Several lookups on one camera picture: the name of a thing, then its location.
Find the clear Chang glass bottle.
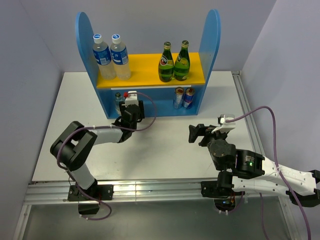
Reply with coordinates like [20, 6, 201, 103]
[114, 92, 125, 115]

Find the green glass bottle red label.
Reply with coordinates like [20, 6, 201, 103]
[158, 41, 174, 83]

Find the plastic water bottle blue label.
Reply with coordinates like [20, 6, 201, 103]
[110, 34, 131, 80]

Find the green Perrier glass bottle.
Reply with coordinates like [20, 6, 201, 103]
[174, 40, 190, 81]

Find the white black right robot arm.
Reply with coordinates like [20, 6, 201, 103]
[188, 124, 320, 208]

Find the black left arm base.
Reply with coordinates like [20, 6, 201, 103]
[67, 183, 114, 221]

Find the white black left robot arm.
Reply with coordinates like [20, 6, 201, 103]
[50, 99, 145, 200]

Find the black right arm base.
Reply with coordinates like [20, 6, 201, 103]
[200, 180, 245, 216]

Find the blue and yellow shelf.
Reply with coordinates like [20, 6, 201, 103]
[75, 9, 221, 119]

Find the blue silver Red Bull can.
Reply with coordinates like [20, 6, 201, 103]
[183, 87, 195, 109]

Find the silver blue energy drink can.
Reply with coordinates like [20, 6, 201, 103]
[173, 86, 185, 109]

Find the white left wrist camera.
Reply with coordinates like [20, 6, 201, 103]
[123, 91, 139, 107]

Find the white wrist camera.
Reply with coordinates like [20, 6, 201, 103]
[211, 114, 236, 134]
[123, 91, 139, 107]

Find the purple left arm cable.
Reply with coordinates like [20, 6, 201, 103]
[56, 91, 159, 176]

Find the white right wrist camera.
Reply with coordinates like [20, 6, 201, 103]
[211, 114, 236, 134]

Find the aluminium side rail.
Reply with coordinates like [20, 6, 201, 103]
[231, 71, 265, 155]

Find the aluminium front rail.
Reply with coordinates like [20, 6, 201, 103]
[22, 174, 287, 206]

